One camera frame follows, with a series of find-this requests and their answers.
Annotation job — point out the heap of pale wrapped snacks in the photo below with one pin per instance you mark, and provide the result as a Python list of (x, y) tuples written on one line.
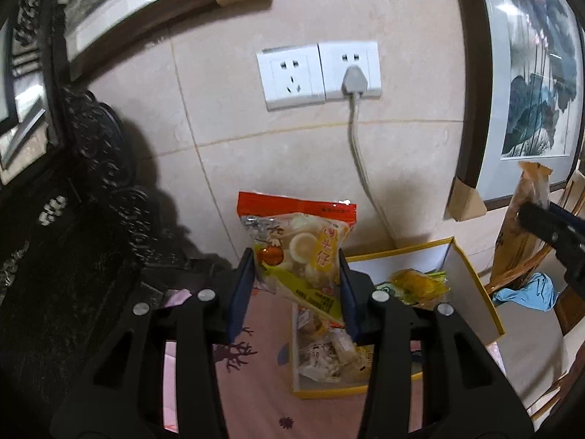
[(329, 352)]

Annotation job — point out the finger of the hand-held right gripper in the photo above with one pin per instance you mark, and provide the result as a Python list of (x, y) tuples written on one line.
[(544, 226)]

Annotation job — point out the framed lotus painting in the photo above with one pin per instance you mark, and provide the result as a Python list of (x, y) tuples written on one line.
[(534, 77)]

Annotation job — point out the brown snack packet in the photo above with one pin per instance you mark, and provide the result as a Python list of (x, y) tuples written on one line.
[(521, 192)]

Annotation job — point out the blue cloth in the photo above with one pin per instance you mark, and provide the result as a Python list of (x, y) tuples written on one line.
[(530, 292)]

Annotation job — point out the framed landscape painting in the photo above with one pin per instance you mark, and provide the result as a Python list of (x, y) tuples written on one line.
[(105, 4)]

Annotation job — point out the clear yellow cake packet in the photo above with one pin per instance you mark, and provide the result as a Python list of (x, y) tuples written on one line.
[(418, 283)]

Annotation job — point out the pink floral blanket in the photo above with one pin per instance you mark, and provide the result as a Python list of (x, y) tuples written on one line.
[(260, 398)]

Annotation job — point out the wooden chair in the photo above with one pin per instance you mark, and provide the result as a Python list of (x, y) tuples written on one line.
[(571, 320)]

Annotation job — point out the red snack bag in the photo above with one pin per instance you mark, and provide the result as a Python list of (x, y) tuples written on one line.
[(283, 202)]

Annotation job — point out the clear egg print snack packet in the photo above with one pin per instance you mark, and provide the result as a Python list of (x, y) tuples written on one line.
[(297, 256)]

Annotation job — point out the dark carved wooden furniture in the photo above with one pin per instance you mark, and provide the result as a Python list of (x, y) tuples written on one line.
[(68, 260)]

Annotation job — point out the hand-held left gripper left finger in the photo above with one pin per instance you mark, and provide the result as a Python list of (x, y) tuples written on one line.
[(240, 292)]

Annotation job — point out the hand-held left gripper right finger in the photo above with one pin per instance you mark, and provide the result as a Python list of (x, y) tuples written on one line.
[(349, 304)]

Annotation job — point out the white wall socket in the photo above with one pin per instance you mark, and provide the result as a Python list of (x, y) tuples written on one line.
[(361, 55), (290, 77)]

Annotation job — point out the yellow cardboard box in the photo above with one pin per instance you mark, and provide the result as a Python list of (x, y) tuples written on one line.
[(466, 283)]

